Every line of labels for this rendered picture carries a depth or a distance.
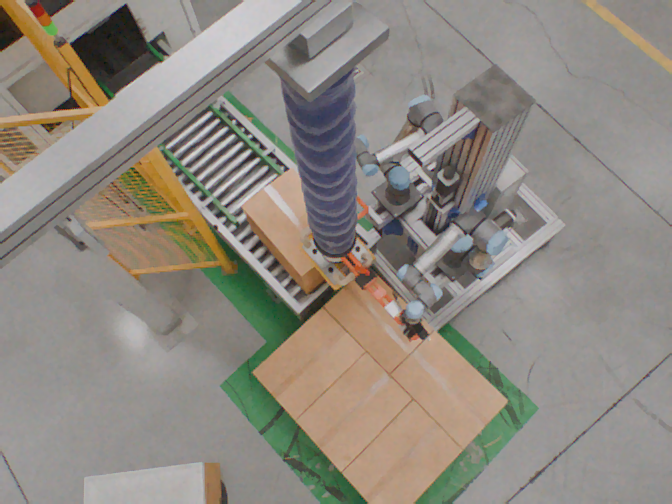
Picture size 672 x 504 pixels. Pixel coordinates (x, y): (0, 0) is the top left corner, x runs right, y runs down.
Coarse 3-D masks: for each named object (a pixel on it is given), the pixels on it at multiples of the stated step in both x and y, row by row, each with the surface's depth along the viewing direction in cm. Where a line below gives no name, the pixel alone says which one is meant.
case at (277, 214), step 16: (288, 176) 358; (272, 192) 355; (288, 192) 354; (256, 208) 352; (272, 208) 351; (288, 208) 351; (304, 208) 350; (256, 224) 350; (272, 224) 347; (288, 224) 347; (304, 224) 346; (272, 240) 344; (288, 240) 343; (288, 256) 340; (304, 256) 339; (288, 272) 376; (304, 272) 336; (304, 288) 361
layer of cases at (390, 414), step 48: (384, 288) 373; (336, 336) 363; (384, 336) 362; (432, 336) 360; (288, 384) 354; (336, 384) 353; (384, 384) 352; (432, 384) 350; (480, 384) 349; (336, 432) 343; (384, 432) 342; (432, 432) 341; (384, 480) 333; (432, 480) 332
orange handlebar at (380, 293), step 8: (360, 200) 315; (368, 208) 314; (360, 216) 312; (352, 256) 304; (360, 264) 303; (368, 288) 298; (376, 296) 296; (384, 296) 297; (384, 304) 295; (400, 312) 293; (416, 336) 288
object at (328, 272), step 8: (312, 240) 321; (304, 248) 319; (312, 248) 319; (312, 256) 318; (336, 264) 316; (320, 272) 315; (328, 272) 314; (336, 272) 314; (328, 280) 313; (336, 288) 311
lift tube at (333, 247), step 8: (312, 208) 248; (312, 216) 257; (328, 216) 248; (336, 216) 249; (352, 232) 279; (320, 240) 283; (344, 240) 279; (352, 240) 289; (328, 248) 286; (336, 248) 286; (344, 248) 288
